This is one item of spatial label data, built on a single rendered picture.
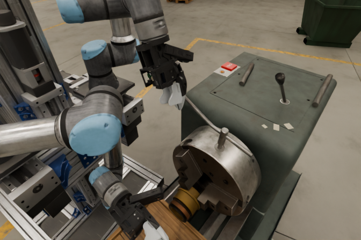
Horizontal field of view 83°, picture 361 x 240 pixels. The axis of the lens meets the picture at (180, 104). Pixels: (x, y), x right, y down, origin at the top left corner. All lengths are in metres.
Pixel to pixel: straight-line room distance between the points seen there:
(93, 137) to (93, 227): 1.26
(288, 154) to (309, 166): 1.75
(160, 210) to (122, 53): 0.71
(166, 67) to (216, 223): 0.69
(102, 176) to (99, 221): 0.98
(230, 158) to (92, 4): 0.57
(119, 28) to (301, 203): 1.96
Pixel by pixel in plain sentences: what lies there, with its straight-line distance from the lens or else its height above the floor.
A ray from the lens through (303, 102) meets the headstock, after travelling 0.94.
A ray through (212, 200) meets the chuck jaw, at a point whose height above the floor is 1.11.
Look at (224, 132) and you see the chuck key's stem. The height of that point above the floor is 1.32.
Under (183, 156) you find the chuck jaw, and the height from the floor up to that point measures 1.19.
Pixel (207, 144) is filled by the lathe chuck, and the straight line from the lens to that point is 0.68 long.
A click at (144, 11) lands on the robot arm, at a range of 0.49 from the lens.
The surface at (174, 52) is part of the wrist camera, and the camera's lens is 0.54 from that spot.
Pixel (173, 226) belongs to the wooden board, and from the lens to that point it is 0.92.
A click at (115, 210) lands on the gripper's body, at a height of 1.09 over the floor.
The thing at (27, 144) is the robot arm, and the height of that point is 1.36.
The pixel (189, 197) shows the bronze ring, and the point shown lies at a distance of 0.71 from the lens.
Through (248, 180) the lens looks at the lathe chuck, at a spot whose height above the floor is 1.17.
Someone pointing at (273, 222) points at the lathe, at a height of 0.54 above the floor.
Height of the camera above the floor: 1.75
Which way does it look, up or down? 39 degrees down
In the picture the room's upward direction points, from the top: straight up
